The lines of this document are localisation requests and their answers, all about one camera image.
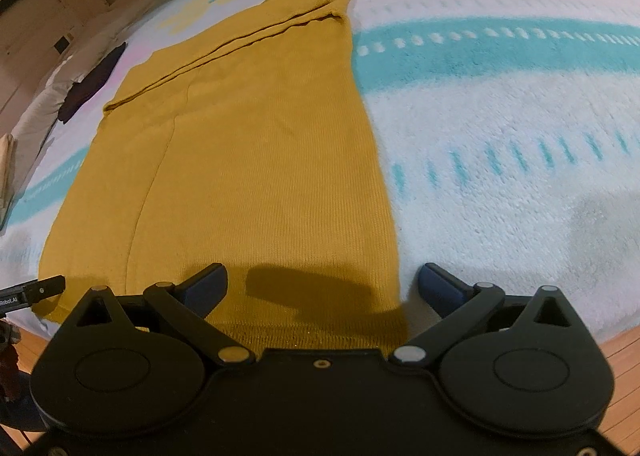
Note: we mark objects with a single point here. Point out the flower print bed blanket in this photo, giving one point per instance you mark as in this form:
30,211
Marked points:
500,136

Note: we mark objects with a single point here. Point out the black socket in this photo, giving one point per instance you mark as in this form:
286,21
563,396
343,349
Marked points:
62,44

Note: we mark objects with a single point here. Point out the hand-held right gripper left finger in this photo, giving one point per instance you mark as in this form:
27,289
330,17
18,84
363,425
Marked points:
207,286

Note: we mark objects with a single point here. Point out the dark folded clothes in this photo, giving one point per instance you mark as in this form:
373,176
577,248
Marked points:
90,83

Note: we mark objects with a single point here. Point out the mustard yellow knit sweater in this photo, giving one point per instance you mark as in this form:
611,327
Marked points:
260,161

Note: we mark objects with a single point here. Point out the peach folded cloth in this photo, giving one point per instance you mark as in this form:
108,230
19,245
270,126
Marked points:
6,171

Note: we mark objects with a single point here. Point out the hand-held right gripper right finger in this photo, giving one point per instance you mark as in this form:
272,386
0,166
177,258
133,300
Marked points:
440,291

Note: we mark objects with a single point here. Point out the white flat pillow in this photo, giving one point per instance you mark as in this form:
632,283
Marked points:
75,61

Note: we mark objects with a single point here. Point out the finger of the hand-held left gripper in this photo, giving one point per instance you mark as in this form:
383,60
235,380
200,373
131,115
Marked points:
42,288

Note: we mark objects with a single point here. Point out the grey pillow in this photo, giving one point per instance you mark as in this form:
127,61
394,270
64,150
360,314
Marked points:
40,126

